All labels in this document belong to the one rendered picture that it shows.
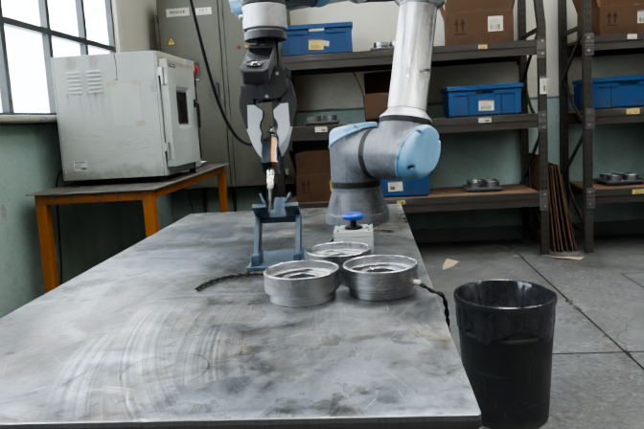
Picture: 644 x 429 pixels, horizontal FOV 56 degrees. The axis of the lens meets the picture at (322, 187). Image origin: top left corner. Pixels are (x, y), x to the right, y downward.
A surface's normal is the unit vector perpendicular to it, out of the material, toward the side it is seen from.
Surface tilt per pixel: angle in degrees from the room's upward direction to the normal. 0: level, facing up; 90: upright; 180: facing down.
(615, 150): 90
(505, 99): 90
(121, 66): 90
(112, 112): 90
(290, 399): 0
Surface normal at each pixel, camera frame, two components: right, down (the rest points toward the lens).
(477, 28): -0.17, 0.17
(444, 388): -0.06, -0.99
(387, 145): -0.68, -0.14
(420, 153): 0.70, 0.17
